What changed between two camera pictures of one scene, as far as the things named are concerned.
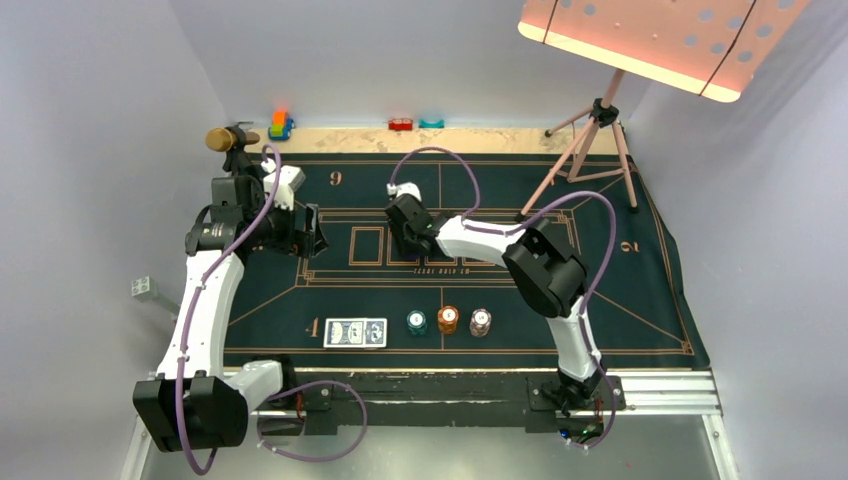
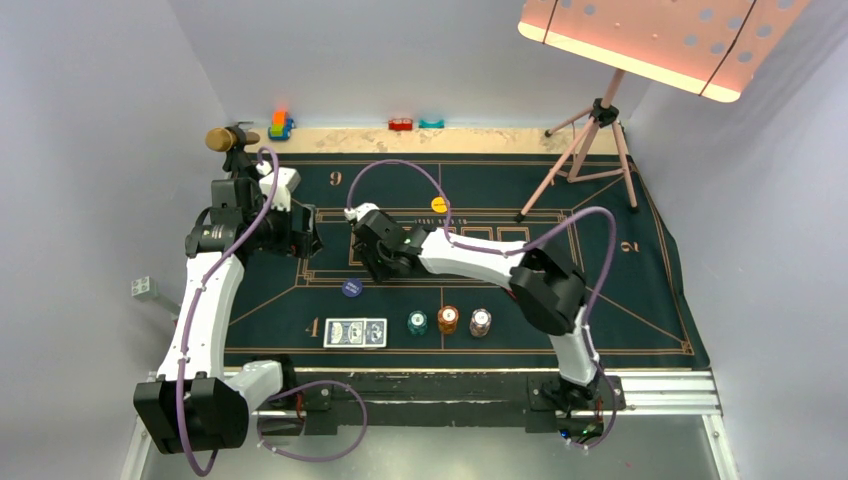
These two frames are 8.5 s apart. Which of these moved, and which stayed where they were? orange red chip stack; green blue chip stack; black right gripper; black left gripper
Moved: black right gripper
Stayed: black left gripper; green blue chip stack; orange red chip stack
